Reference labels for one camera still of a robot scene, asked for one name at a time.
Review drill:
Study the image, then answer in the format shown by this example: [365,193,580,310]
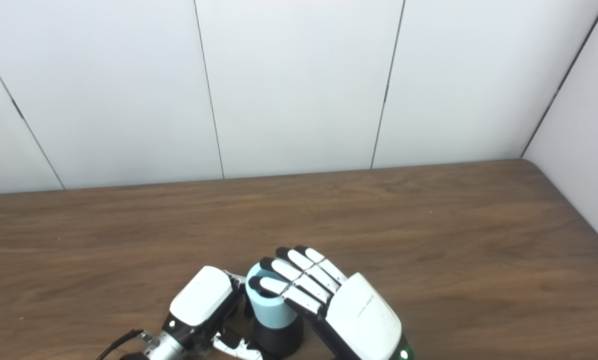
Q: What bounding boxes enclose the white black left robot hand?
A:
[161,265,265,360]

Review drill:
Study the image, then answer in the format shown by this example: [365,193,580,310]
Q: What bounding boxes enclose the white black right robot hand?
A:
[248,245,414,360]

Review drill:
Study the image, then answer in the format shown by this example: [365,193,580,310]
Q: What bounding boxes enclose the light-blue hose piece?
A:
[245,263,298,330]

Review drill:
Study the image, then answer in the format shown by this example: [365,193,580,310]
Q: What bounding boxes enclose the black flared nozzle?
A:
[244,297,305,358]

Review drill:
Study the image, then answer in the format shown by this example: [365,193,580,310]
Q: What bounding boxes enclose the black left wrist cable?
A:
[96,328,152,360]

